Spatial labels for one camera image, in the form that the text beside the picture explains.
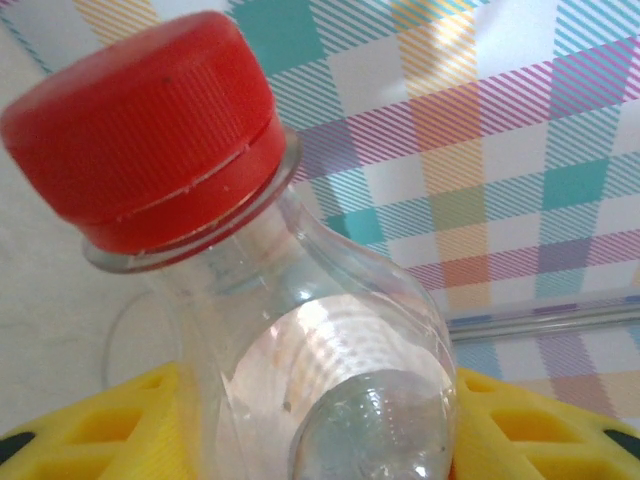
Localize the clear bottle red cap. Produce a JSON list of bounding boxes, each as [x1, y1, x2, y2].
[[0, 9, 459, 480]]

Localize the aluminium frame post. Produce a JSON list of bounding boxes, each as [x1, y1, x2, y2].
[[444, 294, 640, 342]]

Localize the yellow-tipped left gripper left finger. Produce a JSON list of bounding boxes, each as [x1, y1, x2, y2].
[[0, 362, 196, 480]]

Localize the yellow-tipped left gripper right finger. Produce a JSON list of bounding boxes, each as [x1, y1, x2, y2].
[[449, 367, 640, 480]]

